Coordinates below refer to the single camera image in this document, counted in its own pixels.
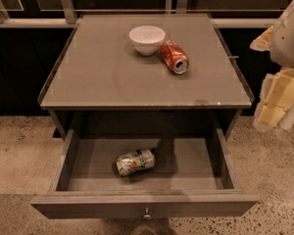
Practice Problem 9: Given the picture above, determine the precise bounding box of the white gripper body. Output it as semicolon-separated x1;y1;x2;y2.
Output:
269;0;294;68

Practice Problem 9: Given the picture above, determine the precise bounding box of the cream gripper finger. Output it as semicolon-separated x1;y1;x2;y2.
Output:
253;67;294;132
250;26;273;52

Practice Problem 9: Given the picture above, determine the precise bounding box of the green white 7up can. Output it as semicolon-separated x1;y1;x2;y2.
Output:
116;149;156;176

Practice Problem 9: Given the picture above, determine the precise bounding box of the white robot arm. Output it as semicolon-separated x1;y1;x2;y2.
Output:
250;0;294;132

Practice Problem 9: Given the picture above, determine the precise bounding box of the red crushed soda can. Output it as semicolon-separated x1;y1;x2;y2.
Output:
160;40;189;74

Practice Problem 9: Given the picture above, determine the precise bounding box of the open grey top drawer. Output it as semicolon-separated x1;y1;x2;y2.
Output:
30;128;259;219

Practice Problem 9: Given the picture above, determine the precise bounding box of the grey cabinet with counter top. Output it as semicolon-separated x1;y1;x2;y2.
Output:
38;14;253;130

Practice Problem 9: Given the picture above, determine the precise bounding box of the metal drawer knob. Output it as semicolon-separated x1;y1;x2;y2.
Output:
142;208;152;220

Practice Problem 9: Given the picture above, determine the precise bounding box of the white ceramic bowl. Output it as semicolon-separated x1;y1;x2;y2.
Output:
129;25;166;56

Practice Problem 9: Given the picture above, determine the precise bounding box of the metal railing frame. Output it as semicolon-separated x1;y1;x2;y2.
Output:
0;0;292;28

